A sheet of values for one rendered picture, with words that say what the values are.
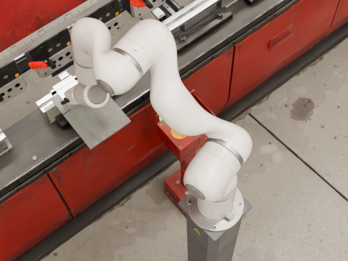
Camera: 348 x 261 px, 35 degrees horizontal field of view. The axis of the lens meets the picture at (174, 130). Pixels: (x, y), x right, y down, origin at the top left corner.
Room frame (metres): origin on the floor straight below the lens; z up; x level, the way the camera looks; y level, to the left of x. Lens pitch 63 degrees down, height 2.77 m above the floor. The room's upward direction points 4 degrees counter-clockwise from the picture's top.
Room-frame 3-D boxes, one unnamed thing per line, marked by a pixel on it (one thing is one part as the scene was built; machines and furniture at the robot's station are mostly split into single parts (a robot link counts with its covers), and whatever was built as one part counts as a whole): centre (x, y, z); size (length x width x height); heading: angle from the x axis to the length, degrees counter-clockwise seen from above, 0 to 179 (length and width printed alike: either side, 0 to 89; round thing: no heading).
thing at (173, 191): (1.04, -0.07, 0.06); 0.25 x 0.20 x 0.12; 35
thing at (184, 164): (1.07, -0.06, 0.39); 0.05 x 0.05 x 0.54; 35
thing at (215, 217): (0.63, -0.12, 1.09); 0.19 x 0.19 x 0.18
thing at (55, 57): (1.13, 0.41, 1.26); 0.15 x 0.09 x 0.17; 125
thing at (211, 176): (0.61, -0.10, 1.30); 0.19 x 0.12 x 0.24; 141
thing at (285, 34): (1.60, -0.55, 0.58); 0.15 x 0.02 x 0.07; 125
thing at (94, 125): (1.03, 0.30, 1.00); 0.26 x 0.18 x 0.01; 35
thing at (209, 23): (1.45, -0.14, 0.89); 0.30 x 0.05 x 0.03; 125
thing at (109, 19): (1.25, 0.24, 1.26); 0.15 x 0.09 x 0.17; 125
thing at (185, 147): (1.07, -0.06, 0.75); 0.20 x 0.16 x 0.18; 125
